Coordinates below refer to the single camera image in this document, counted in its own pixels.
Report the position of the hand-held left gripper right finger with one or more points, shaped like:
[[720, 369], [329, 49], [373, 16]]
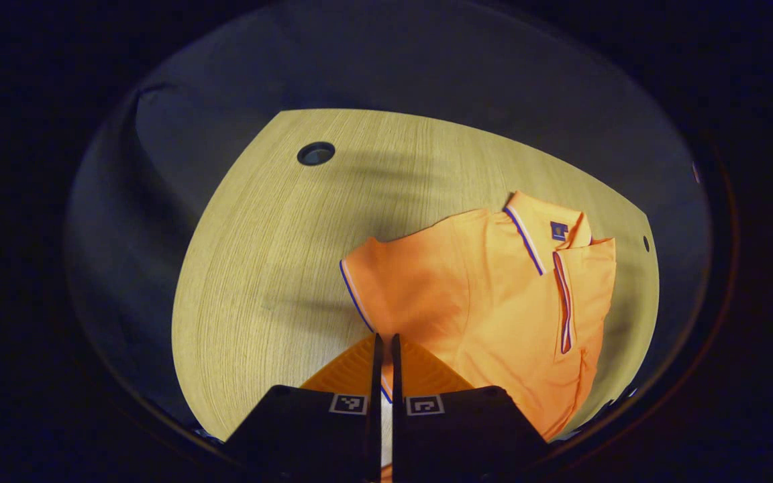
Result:
[[453, 429]]

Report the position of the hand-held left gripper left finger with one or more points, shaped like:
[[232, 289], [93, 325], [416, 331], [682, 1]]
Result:
[[319, 429]]

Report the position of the orange T-shirt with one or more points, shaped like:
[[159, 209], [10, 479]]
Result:
[[480, 308]]

